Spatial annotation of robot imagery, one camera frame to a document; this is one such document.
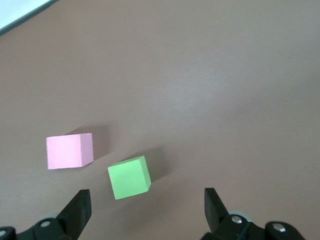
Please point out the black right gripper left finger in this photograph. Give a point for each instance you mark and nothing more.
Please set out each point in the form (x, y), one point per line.
(75, 215)

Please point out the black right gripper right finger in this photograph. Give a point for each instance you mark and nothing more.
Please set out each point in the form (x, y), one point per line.
(215, 210)

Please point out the green foam cube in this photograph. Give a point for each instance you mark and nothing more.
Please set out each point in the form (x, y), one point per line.
(127, 178)

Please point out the pink foam cube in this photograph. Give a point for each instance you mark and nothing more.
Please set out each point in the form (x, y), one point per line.
(65, 152)

